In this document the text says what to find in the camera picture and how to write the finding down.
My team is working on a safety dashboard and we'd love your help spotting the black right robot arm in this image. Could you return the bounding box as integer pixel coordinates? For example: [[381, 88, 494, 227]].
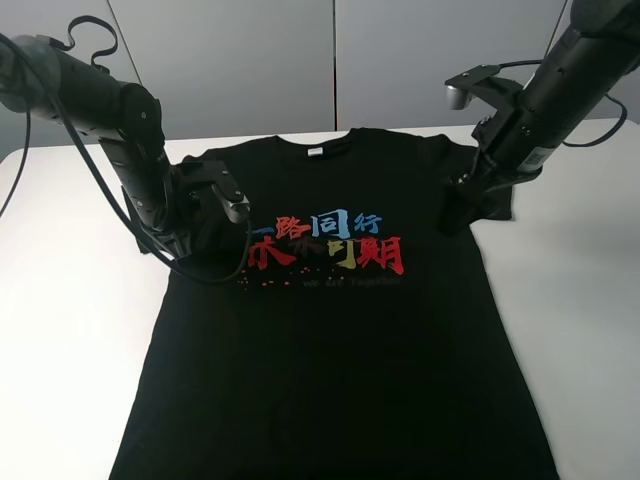
[[439, 1, 639, 234]]

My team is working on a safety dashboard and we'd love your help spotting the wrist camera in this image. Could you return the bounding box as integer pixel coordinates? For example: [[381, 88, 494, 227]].
[[445, 64, 527, 117], [180, 158, 251, 224]]

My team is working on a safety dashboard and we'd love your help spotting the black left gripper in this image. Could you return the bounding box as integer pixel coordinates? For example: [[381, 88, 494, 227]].
[[130, 169, 210, 260]]

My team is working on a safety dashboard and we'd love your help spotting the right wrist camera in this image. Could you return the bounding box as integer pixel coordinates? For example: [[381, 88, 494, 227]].
[[445, 64, 527, 117]]

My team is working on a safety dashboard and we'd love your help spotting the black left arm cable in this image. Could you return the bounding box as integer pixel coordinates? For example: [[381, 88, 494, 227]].
[[0, 17, 251, 287]]

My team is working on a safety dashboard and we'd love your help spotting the black printed t-shirt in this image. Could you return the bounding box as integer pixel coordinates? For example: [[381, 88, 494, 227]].
[[111, 129, 558, 479]]

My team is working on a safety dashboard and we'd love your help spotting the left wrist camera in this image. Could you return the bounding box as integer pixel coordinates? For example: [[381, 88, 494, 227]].
[[180, 158, 251, 224]]

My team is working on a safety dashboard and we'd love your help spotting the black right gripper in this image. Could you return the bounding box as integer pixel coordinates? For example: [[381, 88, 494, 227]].
[[438, 117, 542, 235]]

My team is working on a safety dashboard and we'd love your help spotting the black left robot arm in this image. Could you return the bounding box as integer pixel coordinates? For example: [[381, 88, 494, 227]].
[[1, 35, 194, 259]]

